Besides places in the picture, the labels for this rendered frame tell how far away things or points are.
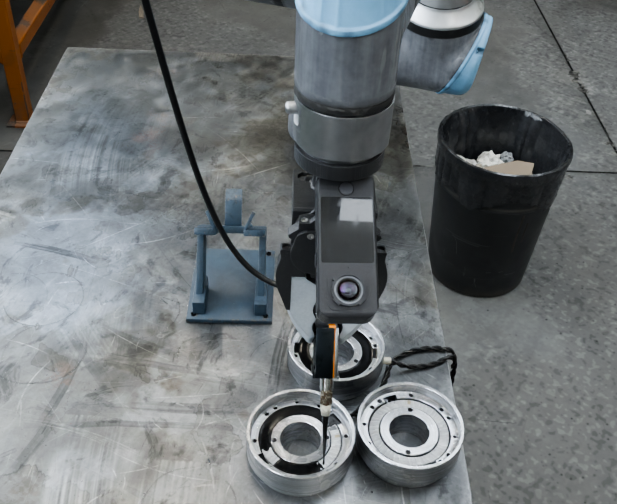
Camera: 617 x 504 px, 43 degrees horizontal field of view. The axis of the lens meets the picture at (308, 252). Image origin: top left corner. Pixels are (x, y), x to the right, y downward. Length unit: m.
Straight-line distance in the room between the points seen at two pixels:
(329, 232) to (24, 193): 0.65
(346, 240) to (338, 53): 0.14
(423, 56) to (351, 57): 0.57
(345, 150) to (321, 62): 0.07
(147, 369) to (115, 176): 0.38
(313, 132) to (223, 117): 0.72
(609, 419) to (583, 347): 0.23
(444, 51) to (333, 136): 0.55
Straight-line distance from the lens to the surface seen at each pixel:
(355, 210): 0.60
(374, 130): 0.58
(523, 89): 3.23
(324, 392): 0.74
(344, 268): 0.59
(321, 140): 0.58
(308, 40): 0.55
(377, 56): 0.55
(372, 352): 0.86
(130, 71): 1.44
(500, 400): 1.96
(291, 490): 0.76
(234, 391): 0.86
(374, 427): 0.80
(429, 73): 1.13
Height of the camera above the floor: 1.46
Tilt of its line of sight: 40 degrees down
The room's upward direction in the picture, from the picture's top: 3 degrees clockwise
